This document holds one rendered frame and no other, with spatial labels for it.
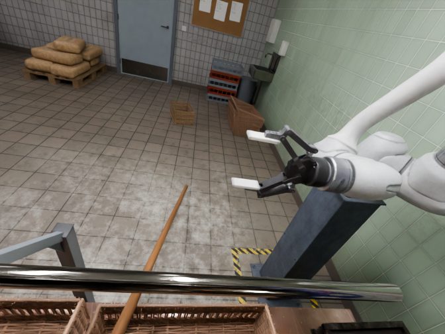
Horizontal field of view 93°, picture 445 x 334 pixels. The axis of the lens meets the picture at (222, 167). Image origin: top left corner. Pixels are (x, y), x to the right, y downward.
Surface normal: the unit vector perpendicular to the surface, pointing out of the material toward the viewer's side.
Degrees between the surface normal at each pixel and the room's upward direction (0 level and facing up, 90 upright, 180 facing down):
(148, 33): 90
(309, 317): 0
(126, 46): 90
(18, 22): 90
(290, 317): 0
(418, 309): 90
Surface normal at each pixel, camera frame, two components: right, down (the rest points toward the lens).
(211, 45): 0.06, 0.60
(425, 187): -0.80, 0.41
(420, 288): -0.97, -0.14
